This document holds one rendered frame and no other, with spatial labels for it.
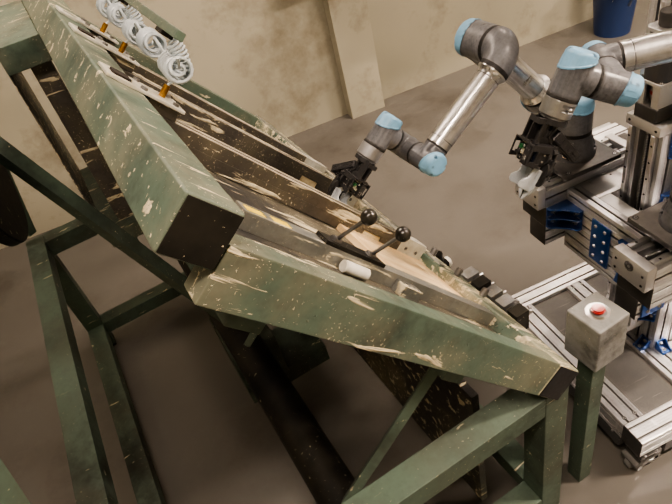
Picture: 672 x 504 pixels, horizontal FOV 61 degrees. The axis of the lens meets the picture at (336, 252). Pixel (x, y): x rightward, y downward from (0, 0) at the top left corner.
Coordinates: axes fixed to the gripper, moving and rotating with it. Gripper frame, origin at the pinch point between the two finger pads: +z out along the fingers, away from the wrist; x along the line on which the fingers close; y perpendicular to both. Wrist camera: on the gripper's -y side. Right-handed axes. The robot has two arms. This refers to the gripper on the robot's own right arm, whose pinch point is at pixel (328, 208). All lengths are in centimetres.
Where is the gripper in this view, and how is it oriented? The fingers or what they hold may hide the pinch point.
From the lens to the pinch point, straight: 184.6
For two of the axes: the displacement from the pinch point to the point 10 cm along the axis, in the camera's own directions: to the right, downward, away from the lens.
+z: -5.4, 8.2, 2.1
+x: 7.0, 2.9, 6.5
